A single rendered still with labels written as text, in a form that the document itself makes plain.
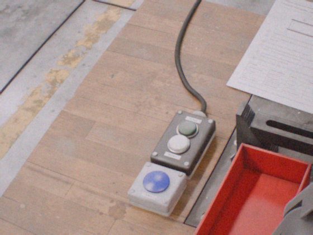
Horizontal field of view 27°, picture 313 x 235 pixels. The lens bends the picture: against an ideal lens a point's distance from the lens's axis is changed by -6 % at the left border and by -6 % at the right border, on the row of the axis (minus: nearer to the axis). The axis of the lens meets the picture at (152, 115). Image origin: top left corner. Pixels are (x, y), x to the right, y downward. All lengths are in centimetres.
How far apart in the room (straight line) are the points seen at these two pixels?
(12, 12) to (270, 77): 195
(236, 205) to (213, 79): 28
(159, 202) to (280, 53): 40
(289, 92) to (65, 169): 41
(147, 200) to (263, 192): 18
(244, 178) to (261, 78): 22
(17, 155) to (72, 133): 123
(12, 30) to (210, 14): 166
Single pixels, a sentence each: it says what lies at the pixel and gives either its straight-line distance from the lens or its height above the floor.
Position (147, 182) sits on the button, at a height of 94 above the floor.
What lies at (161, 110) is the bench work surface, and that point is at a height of 90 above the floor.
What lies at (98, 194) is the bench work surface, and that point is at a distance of 107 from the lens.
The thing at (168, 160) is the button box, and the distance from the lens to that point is 106.
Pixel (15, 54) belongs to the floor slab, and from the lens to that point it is 277.
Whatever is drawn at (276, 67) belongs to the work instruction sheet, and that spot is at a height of 90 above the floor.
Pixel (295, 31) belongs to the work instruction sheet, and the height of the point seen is 90.
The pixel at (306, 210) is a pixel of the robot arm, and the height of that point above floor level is 131.
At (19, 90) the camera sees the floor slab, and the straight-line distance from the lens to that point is 261.
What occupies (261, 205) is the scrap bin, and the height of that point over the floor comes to 91.
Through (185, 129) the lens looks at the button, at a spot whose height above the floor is 94.
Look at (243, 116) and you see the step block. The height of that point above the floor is 98.
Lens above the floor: 175
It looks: 47 degrees down
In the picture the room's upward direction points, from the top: 9 degrees counter-clockwise
